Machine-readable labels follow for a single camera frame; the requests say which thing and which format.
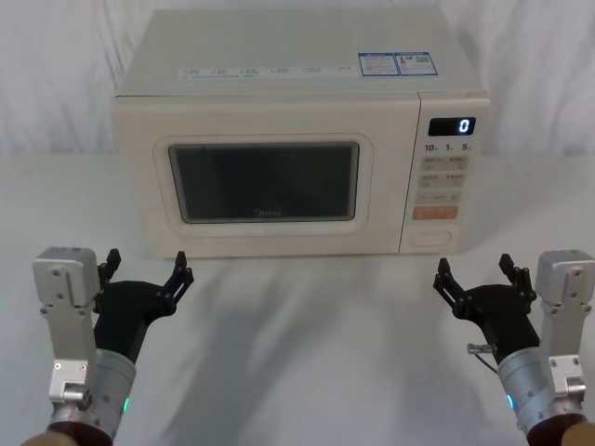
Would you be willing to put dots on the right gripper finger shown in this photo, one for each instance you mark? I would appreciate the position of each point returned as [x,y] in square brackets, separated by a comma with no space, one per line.
[453,292]
[520,281]

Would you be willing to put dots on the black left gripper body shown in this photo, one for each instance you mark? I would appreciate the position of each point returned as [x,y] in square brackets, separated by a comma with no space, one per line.
[123,311]

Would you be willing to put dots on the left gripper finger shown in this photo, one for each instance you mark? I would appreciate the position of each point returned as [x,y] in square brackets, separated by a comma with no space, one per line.
[114,259]
[181,279]

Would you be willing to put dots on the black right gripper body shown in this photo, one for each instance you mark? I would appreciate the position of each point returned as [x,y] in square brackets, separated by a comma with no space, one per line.
[504,320]

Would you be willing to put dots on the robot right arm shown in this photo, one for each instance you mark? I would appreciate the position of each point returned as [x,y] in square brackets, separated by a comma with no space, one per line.
[558,325]

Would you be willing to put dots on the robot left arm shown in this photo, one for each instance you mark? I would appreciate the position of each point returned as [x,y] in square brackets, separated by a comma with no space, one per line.
[70,325]

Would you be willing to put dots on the white table cloth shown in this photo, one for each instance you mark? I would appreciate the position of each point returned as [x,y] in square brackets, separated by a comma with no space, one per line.
[297,348]

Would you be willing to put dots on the cream microwave oven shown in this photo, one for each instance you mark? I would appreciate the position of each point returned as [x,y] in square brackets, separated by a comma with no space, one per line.
[279,111]

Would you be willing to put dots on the white draped curtain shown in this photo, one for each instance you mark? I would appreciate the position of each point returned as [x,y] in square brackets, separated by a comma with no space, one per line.
[56,69]

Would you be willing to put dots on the long white sticker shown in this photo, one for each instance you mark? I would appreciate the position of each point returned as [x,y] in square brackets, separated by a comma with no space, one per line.
[265,72]

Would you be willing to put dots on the blue bordered sticker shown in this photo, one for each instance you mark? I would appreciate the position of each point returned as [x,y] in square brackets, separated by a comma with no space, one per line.
[400,63]

